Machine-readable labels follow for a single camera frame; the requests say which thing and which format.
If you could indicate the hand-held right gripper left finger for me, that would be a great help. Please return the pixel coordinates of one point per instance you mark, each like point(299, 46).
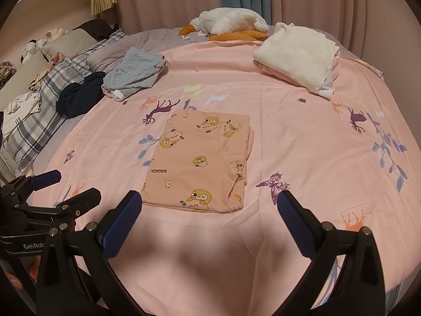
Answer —
point(121, 225)

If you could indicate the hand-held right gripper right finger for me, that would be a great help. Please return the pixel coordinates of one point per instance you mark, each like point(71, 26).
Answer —
point(292, 225)

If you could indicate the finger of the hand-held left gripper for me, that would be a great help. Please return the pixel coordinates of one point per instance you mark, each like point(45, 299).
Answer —
point(85, 199)
point(47, 178)

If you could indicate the pink cartoon print shirt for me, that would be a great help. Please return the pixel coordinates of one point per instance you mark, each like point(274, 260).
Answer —
point(197, 158)

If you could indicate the pink animal print bed cover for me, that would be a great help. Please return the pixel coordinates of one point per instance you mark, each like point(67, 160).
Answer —
point(312, 158)

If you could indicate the white printed garment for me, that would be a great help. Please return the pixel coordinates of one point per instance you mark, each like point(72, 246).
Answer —
point(23, 105)

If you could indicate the dark navy garment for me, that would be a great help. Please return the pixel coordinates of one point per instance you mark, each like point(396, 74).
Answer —
point(79, 97)

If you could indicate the plaid pillow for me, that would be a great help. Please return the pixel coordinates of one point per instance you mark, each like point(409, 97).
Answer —
point(56, 75)

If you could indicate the black and white plush toy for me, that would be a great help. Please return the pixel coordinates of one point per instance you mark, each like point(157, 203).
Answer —
point(29, 51)

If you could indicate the grey pillow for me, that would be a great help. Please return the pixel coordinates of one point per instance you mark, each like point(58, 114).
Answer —
point(102, 61)

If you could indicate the grey garment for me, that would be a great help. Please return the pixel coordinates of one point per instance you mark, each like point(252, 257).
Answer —
point(131, 69)

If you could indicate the beige cushion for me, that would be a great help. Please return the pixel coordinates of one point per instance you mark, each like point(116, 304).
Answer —
point(65, 41)

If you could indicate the small white plush toy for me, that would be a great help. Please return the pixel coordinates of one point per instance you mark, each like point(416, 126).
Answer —
point(52, 38)

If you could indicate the dark brown cushion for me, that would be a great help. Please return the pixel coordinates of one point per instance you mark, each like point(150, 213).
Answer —
point(98, 28)

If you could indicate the white folded blanket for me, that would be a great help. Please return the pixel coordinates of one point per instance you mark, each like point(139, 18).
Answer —
point(296, 52)

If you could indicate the white goose plush toy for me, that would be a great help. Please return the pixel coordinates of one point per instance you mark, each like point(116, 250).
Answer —
point(230, 21)

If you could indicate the pink curtain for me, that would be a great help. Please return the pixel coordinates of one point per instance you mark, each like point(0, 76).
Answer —
point(329, 0)

